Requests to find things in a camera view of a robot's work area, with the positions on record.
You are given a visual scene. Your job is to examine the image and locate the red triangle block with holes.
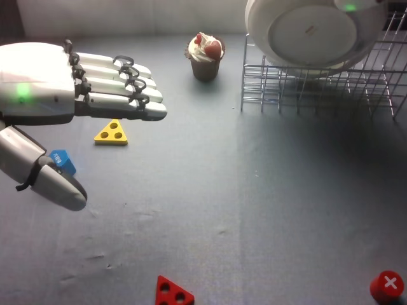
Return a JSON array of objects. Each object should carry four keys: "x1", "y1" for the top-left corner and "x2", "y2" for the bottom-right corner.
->
[{"x1": 155, "y1": 275, "x2": 195, "y2": 305}]

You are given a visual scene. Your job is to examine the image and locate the blue hexagonal block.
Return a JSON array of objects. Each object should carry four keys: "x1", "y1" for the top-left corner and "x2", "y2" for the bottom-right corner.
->
[{"x1": 48, "y1": 149, "x2": 77, "y2": 176}]

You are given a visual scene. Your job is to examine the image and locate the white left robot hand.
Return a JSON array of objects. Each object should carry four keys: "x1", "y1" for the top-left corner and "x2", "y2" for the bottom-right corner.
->
[{"x1": 0, "y1": 39, "x2": 168, "y2": 212}]

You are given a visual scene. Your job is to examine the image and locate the white backdrop cloth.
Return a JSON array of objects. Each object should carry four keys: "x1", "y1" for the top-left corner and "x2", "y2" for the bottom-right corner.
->
[{"x1": 15, "y1": 0, "x2": 252, "y2": 37}]

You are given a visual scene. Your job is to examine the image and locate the wire dish rack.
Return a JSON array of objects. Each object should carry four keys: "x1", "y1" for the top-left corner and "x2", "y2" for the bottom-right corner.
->
[{"x1": 240, "y1": 9, "x2": 407, "y2": 123}]

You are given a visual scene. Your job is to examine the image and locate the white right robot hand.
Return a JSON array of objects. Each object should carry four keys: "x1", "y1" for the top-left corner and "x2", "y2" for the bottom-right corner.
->
[{"x1": 333, "y1": 0, "x2": 385, "y2": 13}]

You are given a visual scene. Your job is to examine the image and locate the red cylinder block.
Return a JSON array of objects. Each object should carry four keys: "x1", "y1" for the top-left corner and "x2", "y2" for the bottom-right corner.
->
[{"x1": 369, "y1": 270, "x2": 405, "y2": 301}]

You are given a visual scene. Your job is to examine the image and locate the grey table cloth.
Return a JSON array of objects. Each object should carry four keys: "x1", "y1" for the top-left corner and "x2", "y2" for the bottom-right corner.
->
[{"x1": 0, "y1": 33, "x2": 407, "y2": 305}]

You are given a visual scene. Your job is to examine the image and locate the yellow triangle block with holes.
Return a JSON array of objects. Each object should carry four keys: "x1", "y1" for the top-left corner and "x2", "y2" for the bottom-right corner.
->
[{"x1": 93, "y1": 119, "x2": 128, "y2": 146}]

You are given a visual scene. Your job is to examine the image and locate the toy strawberry cream cupcake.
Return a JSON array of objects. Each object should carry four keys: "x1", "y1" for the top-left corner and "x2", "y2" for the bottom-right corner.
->
[{"x1": 183, "y1": 31, "x2": 227, "y2": 82}]

